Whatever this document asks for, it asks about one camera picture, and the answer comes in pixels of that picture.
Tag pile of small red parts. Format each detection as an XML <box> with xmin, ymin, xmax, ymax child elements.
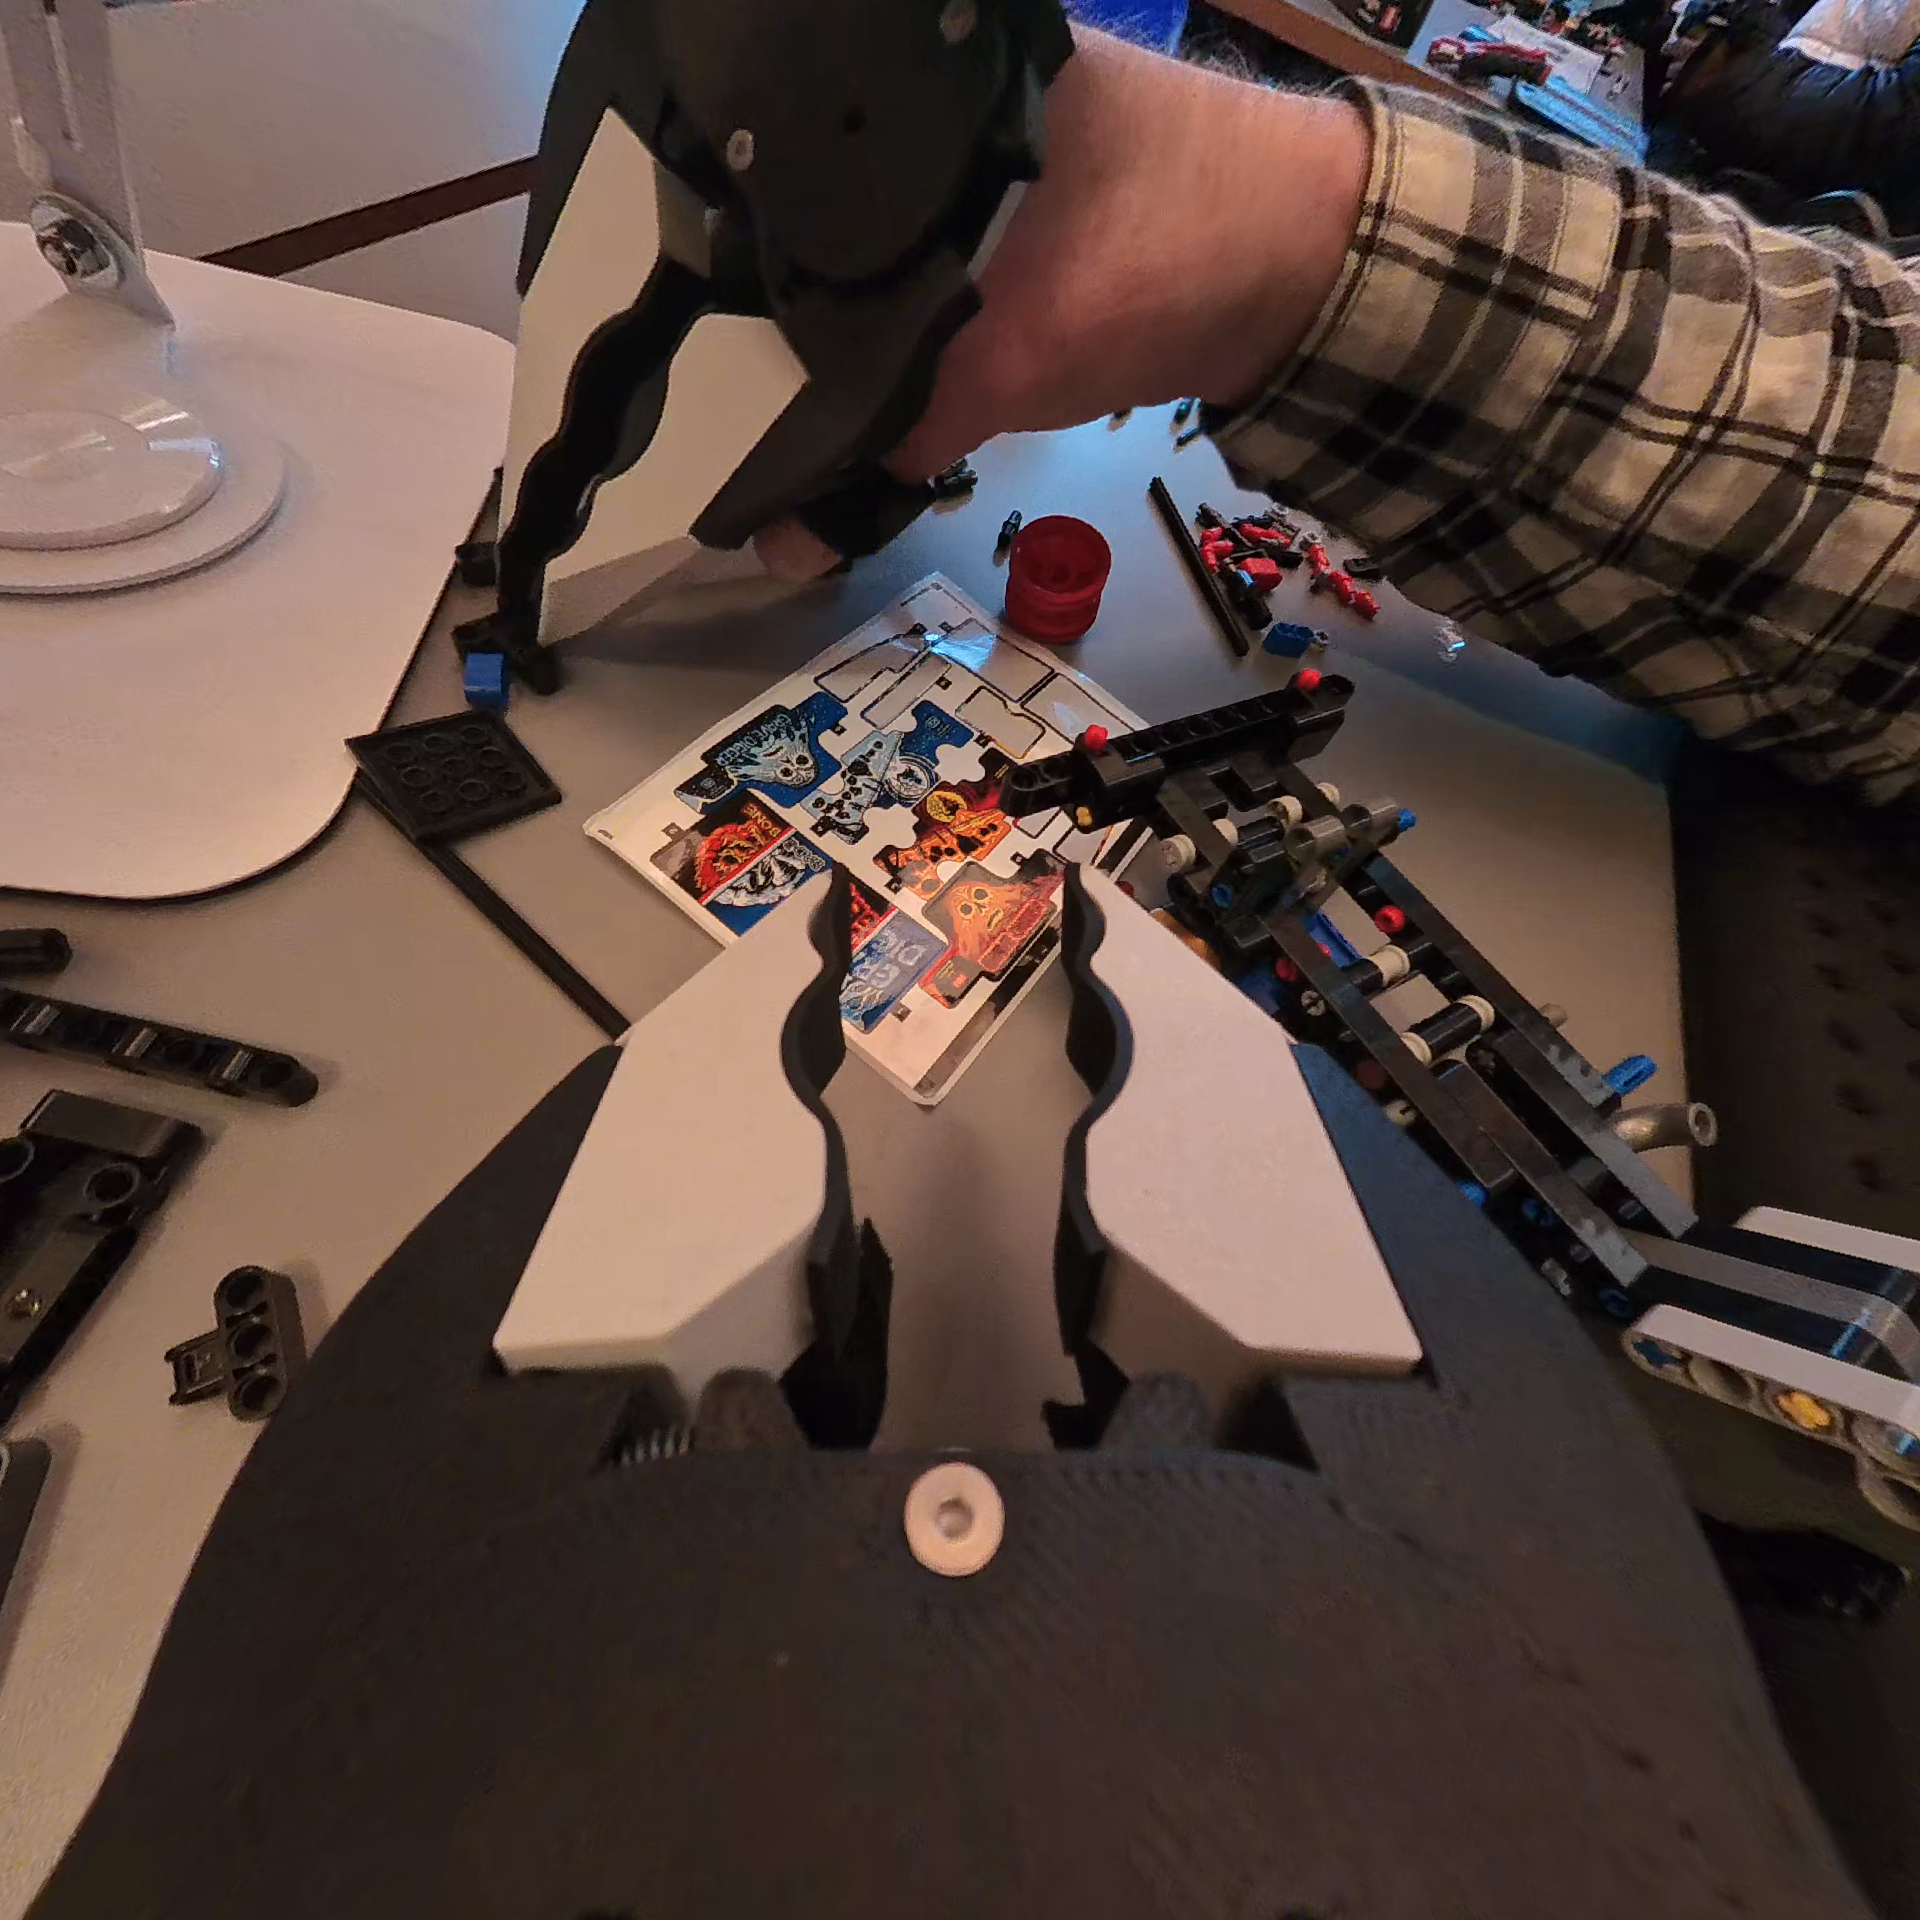
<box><xmin>1191</xmin><ymin>501</ymin><xmax>1388</xmax><ymax>624</ymax></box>

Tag black frame piece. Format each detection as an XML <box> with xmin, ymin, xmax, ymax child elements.
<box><xmin>0</xmin><ymin>1091</ymin><xmax>203</xmax><ymax>1418</ymax></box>

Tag person's right hand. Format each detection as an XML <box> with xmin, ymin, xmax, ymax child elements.
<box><xmin>749</xmin><ymin>28</ymin><xmax>1374</xmax><ymax>582</ymax></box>

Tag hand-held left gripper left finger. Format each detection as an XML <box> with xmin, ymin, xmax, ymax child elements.
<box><xmin>493</xmin><ymin>865</ymin><xmax>894</xmax><ymax>1445</ymax></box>

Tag red wheel hub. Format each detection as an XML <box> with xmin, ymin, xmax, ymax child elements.
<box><xmin>1003</xmin><ymin>513</ymin><xmax>1116</xmax><ymax>645</ymax></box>

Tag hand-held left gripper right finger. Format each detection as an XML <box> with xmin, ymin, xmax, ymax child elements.
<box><xmin>1041</xmin><ymin>865</ymin><xmax>1425</xmax><ymax>1449</ymax></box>

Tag thin long black axle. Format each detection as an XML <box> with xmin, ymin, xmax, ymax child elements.
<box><xmin>358</xmin><ymin>780</ymin><xmax>629</xmax><ymax>1039</ymax></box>

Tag white placemat board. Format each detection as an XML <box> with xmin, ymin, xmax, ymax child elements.
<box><xmin>0</xmin><ymin>0</ymin><xmax>520</xmax><ymax>902</ymax></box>

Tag person's right forearm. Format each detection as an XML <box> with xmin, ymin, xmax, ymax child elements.
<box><xmin>1201</xmin><ymin>77</ymin><xmax>1920</xmax><ymax>812</ymax></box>

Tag black three-hole connector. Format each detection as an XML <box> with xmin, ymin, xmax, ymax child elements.
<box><xmin>163</xmin><ymin>1264</ymin><xmax>310</xmax><ymax>1418</ymax></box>

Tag grey desk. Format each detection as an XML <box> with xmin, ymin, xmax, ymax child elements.
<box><xmin>0</xmin><ymin>398</ymin><xmax>1690</xmax><ymax>1920</ymax></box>

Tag scattered small black pins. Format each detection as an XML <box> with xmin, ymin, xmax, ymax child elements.
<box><xmin>925</xmin><ymin>392</ymin><xmax>1207</xmax><ymax>501</ymax></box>

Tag colourful sticker sheet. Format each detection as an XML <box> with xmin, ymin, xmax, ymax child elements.
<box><xmin>585</xmin><ymin>573</ymin><xmax>1149</xmax><ymax>1109</ymax></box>

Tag toy truck chassis assembly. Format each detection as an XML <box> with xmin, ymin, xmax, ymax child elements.
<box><xmin>997</xmin><ymin>668</ymin><xmax>1920</xmax><ymax>1524</ymax></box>

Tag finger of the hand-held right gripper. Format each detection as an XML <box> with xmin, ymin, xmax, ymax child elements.
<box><xmin>496</xmin><ymin>111</ymin><xmax>668</xmax><ymax>661</ymax></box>
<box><xmin>541</xmin><ymin>308</ymin><xmax>808</xmax><ymax>649</ymax></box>

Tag long black holed beam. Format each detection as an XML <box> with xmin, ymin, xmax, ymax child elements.
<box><xmin>0</xmin><ymin>990</ymin><xmax>319</xmax><ymax>1109</ymax></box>

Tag black square plate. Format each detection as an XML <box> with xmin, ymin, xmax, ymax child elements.
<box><xmin>347</xmin><ymin>709</ymin><xmax>566</xmax><ymax>827</ymax></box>

